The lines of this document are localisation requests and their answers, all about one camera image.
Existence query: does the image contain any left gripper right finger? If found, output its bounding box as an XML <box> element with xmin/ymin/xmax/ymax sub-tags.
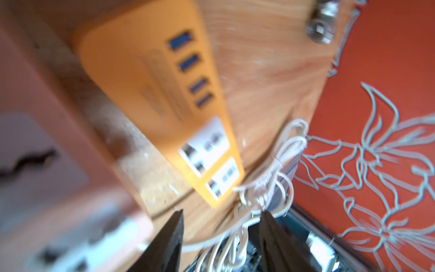
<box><xmin>259</xmin><ymin>211</ymin><xmax>316</xmax><ymax>272</ymax></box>

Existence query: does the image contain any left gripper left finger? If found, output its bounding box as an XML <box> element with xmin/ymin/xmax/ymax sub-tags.
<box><xmin>128</xmin><ymin>210</ymin><xmax>184</xmax><ymax>272</ymax></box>

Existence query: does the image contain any yellow strip with pink plug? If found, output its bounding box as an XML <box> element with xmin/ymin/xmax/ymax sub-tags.
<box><xmin>74</xmin><ymin>1</ymin><xmax>245</xmax><ymax>208</ymax></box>

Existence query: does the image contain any small grey metal clip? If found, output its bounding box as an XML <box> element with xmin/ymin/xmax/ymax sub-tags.
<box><xmin>307</xmin><ymin>0</ymin><xmax>340</xmax><ymax>44</ymax></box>

